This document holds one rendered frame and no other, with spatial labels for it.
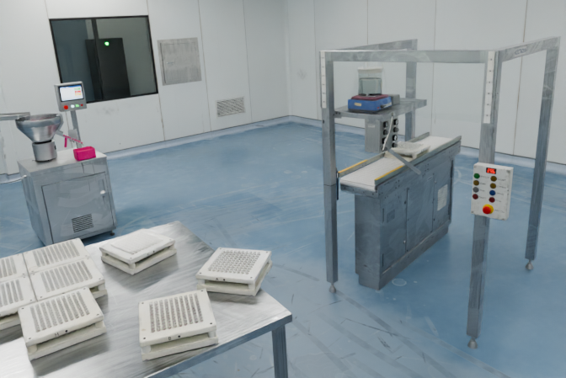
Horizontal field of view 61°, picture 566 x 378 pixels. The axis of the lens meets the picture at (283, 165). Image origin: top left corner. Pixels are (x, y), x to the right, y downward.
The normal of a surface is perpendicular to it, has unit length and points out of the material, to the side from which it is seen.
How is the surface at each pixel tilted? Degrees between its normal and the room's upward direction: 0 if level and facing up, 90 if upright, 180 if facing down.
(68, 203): 91
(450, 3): 90
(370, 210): 90
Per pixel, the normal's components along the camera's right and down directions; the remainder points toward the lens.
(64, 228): 0.62, 0.19
